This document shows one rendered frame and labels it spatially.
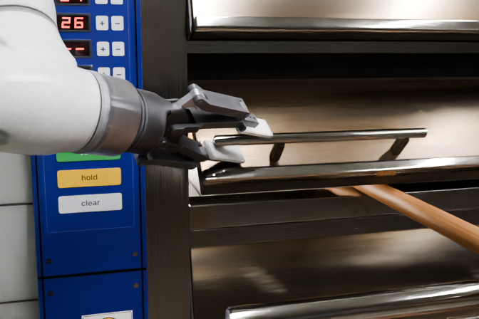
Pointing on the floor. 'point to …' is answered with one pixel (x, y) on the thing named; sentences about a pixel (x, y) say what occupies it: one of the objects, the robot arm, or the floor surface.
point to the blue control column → (95, 240)
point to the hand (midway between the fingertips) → (239, 139)
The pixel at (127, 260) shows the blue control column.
